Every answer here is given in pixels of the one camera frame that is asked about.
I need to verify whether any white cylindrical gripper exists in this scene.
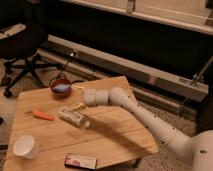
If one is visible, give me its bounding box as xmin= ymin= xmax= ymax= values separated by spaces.
xmin=68 ymin=87 xmax=109 ymax=112

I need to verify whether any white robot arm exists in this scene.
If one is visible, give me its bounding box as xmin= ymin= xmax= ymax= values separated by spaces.
xmin=76 ymin=87 xmax=213 ymax=171

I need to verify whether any metal tripod stand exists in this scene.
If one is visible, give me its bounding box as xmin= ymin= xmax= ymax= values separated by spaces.
xmin=177 ymin=56 xmax=213 ymax=117

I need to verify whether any red bowl with blue contents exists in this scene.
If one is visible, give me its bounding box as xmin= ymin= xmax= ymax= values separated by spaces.
xmin=49 ymin=78 xmax=71 ymax=98

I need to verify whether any orange carrot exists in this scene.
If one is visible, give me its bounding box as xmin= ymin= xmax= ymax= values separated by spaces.
xmin=24 ymin=109 xmax=55 ymax=121

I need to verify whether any black and white box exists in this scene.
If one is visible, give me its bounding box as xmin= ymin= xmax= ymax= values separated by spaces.
xmin=64 ymin=153 xmax=97 ymax=169

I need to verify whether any white paper cup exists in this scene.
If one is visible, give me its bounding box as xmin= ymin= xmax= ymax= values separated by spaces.
xmin=13 ymin=135 xmax=38 ymax=159

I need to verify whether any black office chair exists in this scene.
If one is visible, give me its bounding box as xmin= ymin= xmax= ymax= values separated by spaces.
xmin=0 ymin=24 xmax=62 ymax=98

